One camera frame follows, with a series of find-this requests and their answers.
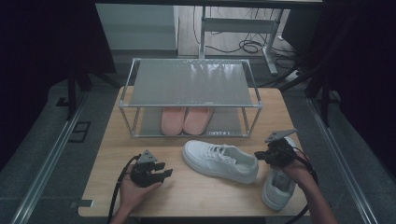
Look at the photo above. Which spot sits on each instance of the grey cabinet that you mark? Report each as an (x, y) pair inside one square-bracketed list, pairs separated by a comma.
[(134, 28)]

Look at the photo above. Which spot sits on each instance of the white power strip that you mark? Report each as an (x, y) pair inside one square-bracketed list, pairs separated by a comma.
[(292, 76)]

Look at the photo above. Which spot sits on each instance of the metal shoe rack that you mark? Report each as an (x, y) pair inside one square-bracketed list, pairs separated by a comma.
[(190, 84)]

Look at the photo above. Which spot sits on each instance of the white sneaker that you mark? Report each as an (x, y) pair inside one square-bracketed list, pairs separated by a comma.
[(211, 161), (274, 196)]

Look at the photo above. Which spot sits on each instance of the aluminium floor rail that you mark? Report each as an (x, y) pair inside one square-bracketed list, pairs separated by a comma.
[(342, 165), (46, 169)]

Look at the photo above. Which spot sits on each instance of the person's left hand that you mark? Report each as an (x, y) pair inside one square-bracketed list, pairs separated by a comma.
[(132, 196)]

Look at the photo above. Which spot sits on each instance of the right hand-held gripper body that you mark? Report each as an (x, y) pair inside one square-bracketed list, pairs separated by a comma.
[(280, 154)]

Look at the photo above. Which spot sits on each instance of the black stand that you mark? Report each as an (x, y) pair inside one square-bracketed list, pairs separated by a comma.
[(325, 105), (71, 93)]

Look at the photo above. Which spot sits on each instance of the white desk frame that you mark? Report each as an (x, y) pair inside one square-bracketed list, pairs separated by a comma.
[(239, 25)]

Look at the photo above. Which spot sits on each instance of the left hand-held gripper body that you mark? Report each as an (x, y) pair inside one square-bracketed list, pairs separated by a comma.
[(143, 177)]

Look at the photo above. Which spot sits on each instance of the person's right hand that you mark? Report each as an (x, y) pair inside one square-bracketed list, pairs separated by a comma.
[(297, 171)]

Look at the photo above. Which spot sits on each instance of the pink slipper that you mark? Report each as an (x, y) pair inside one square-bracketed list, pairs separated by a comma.
[(197, 119), (172, 119)]

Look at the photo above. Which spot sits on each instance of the grey table foot plate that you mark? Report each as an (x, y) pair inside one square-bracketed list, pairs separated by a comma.
[(82, 203)]

